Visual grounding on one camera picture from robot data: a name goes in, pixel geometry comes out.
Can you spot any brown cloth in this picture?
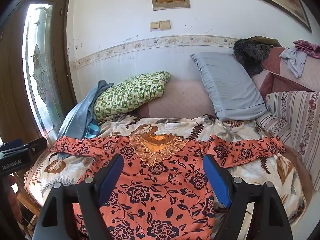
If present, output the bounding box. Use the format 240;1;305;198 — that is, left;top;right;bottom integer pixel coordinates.
247;36;283;48

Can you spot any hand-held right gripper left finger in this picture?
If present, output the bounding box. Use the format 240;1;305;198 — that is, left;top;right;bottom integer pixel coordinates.
34;154;125;240

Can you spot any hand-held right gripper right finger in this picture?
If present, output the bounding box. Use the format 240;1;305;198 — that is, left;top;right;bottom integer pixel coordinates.
202;154;293;240

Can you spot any lilac cloth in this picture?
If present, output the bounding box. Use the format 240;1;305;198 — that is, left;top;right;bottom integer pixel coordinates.
279;46;308;78

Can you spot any striped floral cushion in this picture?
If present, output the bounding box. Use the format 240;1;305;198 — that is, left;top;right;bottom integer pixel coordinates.
255;91;320;193

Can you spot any green checkered pillow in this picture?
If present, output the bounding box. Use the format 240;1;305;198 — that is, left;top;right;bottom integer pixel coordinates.
93;71;172;122

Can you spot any teal striped cloth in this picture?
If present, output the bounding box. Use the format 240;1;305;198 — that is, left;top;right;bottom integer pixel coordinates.
85;123;100;138

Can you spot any pink sofa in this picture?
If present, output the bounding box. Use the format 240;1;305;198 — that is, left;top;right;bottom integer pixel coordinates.
137;46;320;198

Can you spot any grey-blue pillow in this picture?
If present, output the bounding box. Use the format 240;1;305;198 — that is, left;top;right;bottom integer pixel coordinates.
190;52;269;122

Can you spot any orange floral shirt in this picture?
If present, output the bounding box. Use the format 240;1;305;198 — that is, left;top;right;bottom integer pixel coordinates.
49;133;286;240

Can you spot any person's left forearm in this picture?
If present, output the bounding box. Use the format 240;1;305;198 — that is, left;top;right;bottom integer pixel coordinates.
5;175;23;222

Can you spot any pink cloth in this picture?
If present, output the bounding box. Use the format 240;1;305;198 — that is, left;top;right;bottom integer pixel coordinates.
294;39;320;59

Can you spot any dark furry garment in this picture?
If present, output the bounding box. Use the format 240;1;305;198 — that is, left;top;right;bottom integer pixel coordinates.
234;39;272;77

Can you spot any blue cloth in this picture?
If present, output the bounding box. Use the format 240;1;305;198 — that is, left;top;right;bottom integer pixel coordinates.
57;80;114;159

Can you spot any wooden door with leaded glass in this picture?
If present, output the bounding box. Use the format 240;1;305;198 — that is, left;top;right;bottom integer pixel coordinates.
0;0;78;143

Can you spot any leaf print blanket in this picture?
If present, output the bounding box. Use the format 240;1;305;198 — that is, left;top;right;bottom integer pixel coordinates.
25;114;307;230

